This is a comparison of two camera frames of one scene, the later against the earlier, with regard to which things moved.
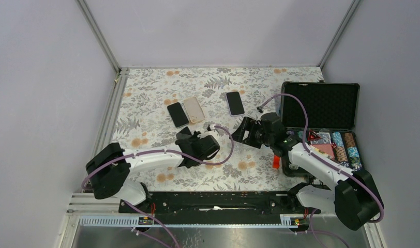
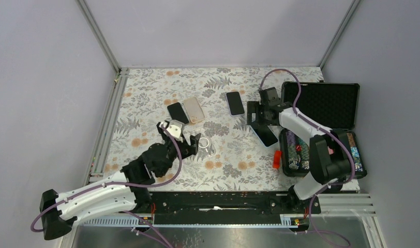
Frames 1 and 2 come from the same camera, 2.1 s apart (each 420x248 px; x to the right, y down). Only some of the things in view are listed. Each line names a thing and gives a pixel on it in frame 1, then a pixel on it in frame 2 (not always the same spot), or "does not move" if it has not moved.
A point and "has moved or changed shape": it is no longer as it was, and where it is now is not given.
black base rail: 217,207 does not move
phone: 178,114 has moved or changed shape
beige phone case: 194,110 does not move
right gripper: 250,124 -> 254,107
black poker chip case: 333,120 does not move
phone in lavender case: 235,106 does not move
